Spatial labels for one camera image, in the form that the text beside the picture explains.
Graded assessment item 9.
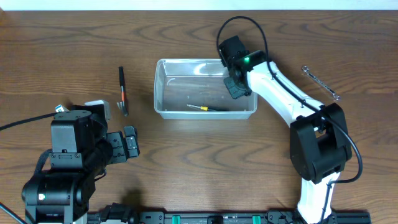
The slim yellow black screwdriver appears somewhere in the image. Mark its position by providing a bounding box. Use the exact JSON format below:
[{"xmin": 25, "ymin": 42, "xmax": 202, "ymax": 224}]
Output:
[{"xmin": 187, "ymin": 104, "xmax": 228, "ymax": 112}]

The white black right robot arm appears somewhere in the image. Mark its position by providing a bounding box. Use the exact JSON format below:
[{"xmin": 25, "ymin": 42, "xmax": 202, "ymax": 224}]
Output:
[{"xmin": 219, "ymin": 49, "xmax": 354, "ymax": 223}]

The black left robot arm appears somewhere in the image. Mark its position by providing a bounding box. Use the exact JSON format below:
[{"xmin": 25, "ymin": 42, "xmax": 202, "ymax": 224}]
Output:
[{"xmin": 22, "ymin": 103, "xmax": 140, "ymax": 223}]

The clear plastic container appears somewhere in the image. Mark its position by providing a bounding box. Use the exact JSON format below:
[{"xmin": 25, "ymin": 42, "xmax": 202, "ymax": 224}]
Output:
[{"xmin": 154, "ymin": 58, "xmax": 257, "ymax": 119}]

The small black orange hammer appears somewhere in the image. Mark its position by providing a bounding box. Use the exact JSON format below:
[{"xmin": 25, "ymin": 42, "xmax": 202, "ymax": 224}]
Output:
[{"xmin": 117, "ymin": 66, "xmax": 129, "ymax": 116}]

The silver combination wrench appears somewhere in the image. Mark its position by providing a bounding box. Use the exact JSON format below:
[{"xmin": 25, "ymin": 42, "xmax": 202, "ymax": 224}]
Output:
[{"xmin": 302, "ymin": 65, "xmax": 341, "ymax": 101}]

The black mounting rail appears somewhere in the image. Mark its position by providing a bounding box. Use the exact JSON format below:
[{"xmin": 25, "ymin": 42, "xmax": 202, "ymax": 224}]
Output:
[{"xmin": 86, "ymin": 202, "xmax": 373, "ymax": 224}]

